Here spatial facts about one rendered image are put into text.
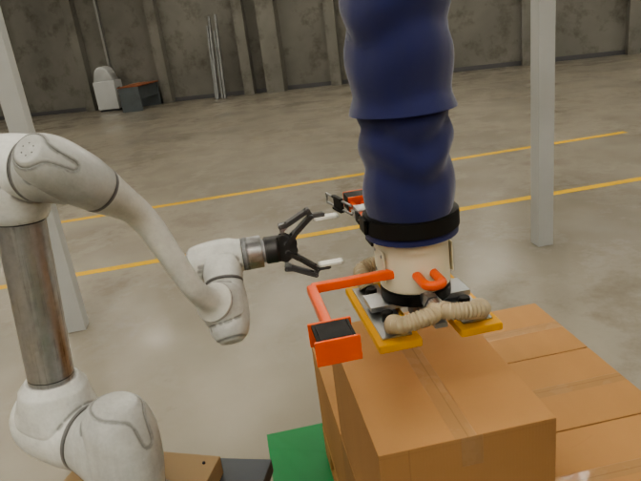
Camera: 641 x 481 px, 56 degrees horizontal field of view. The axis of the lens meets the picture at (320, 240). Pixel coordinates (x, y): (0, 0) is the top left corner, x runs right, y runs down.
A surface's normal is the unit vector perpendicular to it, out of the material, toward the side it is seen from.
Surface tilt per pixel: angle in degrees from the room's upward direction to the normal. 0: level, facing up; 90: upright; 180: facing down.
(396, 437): 0
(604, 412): 0
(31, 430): 82
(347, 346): 90
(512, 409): 0
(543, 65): 90
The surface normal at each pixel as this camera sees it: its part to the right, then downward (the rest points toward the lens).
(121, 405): 0.04, -0.94
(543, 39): 0.17, 0.32
